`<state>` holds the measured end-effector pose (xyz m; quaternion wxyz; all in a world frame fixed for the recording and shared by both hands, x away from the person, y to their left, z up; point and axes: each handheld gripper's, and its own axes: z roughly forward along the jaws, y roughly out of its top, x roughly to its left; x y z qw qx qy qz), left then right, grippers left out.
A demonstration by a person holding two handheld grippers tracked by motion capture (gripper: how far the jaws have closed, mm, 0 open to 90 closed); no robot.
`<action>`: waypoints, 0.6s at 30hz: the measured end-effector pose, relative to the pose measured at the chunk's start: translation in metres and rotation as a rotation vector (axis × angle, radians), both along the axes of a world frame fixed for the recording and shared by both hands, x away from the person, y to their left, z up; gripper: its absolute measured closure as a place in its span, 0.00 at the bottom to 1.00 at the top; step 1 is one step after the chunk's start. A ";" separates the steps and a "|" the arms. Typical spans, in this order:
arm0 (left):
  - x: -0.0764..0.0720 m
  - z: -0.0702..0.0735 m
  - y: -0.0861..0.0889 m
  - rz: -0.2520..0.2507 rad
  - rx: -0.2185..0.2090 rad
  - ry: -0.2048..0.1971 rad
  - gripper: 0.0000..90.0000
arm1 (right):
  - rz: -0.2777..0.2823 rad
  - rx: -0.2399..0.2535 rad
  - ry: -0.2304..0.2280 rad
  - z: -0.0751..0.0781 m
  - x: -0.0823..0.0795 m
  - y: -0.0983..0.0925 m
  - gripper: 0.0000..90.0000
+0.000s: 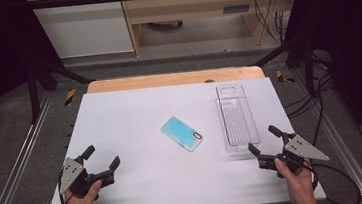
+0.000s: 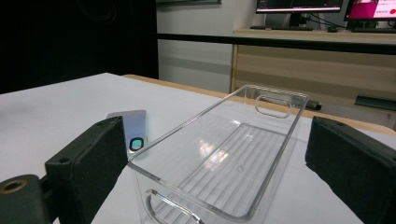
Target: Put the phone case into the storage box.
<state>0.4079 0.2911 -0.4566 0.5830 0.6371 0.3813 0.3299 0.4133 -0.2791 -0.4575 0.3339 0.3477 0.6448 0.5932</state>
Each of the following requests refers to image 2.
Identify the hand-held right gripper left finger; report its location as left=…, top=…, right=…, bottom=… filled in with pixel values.
left=45, top=115, right=129, bottom=224

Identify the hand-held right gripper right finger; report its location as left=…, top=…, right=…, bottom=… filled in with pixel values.
left=304, top=116, right=396, bottom=224

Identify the clear plastic cup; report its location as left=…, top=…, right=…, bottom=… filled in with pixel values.
left=106, top=109, right=149, bottom=159

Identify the clear plastic container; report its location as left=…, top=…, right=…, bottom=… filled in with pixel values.
left=127, top=83, right=310, bottom=224

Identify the dark object under desk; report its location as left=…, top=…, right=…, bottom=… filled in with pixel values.
left=305, top=100, right=323, bottom=112

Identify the light wooden desk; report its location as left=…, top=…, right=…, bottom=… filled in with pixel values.
left=230, top=28, right=396, bottom=120

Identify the black curtain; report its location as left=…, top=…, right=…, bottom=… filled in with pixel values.
left=0, top=0, right=160, bottom=95

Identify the black keyboard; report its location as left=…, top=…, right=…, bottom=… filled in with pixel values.
left=249, top=24, right=315, bottom=32

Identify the computer monitor with pink screen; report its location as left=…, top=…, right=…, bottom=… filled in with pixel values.
left=344, top=0, right=396, bottom=22

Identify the computer monitor with dark screen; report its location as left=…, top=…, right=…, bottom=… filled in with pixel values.
left=255, top=0, right=346, bottom=15

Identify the dark drawer handle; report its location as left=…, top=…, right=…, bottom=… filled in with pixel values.
left=354, top=94, right=396, bottom=112

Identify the black horizontal frame bar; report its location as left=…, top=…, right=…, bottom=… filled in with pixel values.
left=156, top=32, right=396, bottom=56

